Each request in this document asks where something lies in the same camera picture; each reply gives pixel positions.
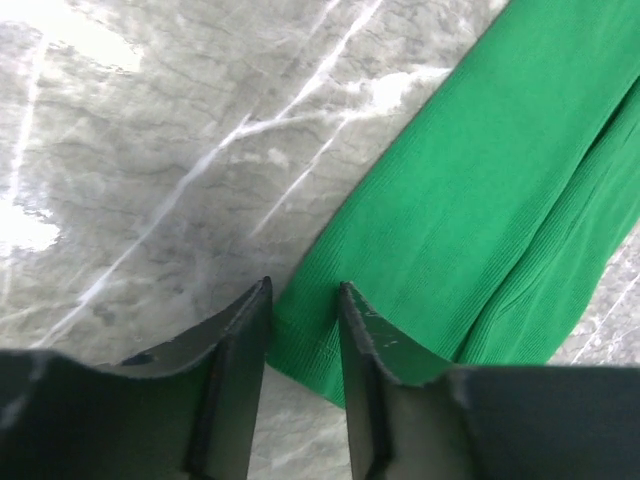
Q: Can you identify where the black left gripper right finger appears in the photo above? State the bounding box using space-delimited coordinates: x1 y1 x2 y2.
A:
338 283 639 479

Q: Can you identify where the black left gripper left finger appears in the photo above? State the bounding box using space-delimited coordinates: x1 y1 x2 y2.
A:
1 278 272 479

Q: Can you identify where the green tank top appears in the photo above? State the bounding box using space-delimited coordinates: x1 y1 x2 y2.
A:
267 1 639 405

